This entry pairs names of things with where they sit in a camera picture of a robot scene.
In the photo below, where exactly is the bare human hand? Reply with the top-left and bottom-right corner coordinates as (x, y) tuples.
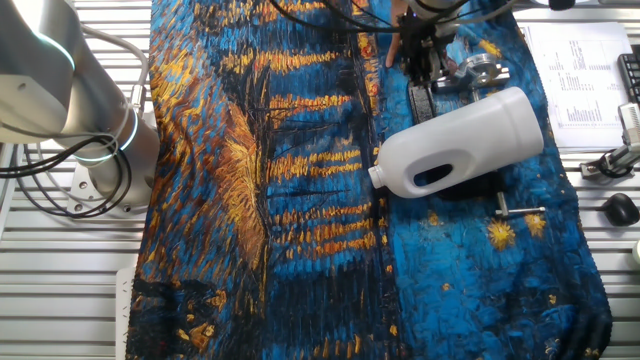
(384, 0), (410, 69)

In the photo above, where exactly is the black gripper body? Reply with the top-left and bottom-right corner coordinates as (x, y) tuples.
(399, 10), (447, 64)

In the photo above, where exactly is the silver clamp screw with T-bar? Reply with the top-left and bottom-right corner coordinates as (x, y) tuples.
(468, 87), (547, 220)

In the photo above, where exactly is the starry night painting cloth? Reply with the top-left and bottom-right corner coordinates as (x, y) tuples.
(124, 0), (614, 360)

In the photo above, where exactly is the black keyboard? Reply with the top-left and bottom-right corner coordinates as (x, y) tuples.
(617, 44), (640, 106)

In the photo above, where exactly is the silver camera mount bracket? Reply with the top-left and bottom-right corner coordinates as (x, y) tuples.
(579, 144), (640, 180)

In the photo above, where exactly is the white plastic jug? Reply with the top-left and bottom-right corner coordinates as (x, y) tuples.
(368, 86), (545, 200)

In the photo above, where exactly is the black cable loop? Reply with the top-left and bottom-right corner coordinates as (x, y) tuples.
(0, 134), (132, 222)

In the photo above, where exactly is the black round knob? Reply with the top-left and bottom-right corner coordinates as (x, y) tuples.
(597, 192), (640, 227)

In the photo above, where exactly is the black clamp frame silver head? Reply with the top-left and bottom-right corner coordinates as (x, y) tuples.
(407, 52), (511, 202)

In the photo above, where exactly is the white plastic panel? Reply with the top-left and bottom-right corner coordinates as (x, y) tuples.
(115, 267), (136, 360)

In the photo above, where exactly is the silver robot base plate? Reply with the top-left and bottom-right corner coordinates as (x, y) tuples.
(64, 162), (151, 221)

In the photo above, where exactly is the printed paper sheet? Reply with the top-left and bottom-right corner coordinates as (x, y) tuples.
(519, 22), (636, 151)

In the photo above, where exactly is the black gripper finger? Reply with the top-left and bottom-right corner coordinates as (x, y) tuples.
(423, 43), (445, 84)
(407, 52), (427, 87)

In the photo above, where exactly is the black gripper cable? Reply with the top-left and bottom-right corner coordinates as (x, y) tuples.
(268, 0), (409, 35)
(319, 0), (409, 29)

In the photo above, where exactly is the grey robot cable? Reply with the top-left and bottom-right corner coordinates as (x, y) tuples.
(79, 24), (151, 117)

